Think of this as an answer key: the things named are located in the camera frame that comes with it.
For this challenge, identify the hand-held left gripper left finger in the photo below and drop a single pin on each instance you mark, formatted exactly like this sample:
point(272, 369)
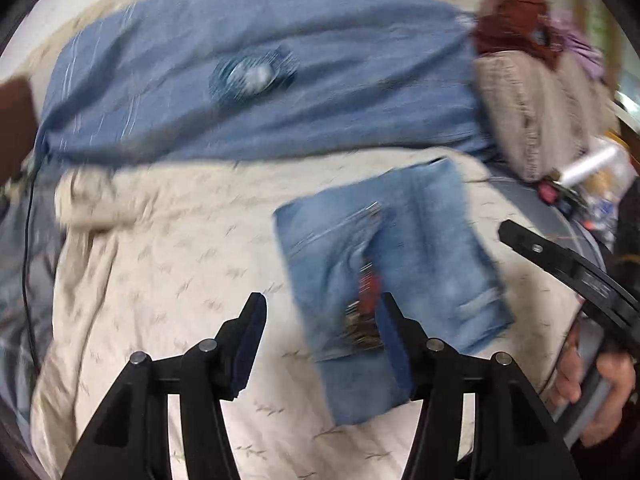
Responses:
point(247, 345)

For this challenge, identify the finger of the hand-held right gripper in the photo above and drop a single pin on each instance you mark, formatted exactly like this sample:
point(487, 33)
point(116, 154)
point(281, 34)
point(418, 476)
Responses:
point(540, 247)

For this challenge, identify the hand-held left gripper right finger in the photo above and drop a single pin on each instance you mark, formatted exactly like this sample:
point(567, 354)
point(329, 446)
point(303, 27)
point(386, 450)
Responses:
point(395, 355)

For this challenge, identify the blue denim pants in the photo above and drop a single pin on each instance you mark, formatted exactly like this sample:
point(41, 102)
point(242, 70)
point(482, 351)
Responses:
point(425, 240)

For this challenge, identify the person's right hand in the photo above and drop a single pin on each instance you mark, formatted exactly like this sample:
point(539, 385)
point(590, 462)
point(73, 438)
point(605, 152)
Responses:
point(617, 395)

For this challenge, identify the small red-label bottle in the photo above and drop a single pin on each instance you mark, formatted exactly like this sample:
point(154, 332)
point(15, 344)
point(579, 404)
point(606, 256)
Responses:
point(550, 191)

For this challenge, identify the clear plastic bag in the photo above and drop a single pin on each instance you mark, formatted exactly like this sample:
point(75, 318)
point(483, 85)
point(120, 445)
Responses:
point(605, 200)

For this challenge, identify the white plastic bag roll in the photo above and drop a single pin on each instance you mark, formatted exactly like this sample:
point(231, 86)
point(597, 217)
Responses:
point(590, 162)

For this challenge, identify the cream floral blanket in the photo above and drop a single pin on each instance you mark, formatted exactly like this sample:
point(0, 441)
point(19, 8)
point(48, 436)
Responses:
point(175, 270)

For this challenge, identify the purple cloth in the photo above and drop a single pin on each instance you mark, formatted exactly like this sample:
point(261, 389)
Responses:
point(580, 45)

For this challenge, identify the grey printed sheet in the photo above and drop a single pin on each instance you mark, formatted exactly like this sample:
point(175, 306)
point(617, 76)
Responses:
point(47, 250)

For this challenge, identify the red-brown garment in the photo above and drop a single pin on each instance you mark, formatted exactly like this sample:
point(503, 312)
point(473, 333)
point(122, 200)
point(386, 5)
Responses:
point(505, 25)

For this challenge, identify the large blue ripped jeans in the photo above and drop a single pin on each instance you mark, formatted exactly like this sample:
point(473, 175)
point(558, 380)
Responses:
point(350, 85)

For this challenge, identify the brown headboard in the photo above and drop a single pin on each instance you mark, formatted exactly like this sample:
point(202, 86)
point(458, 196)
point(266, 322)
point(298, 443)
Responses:
point(15, 120)

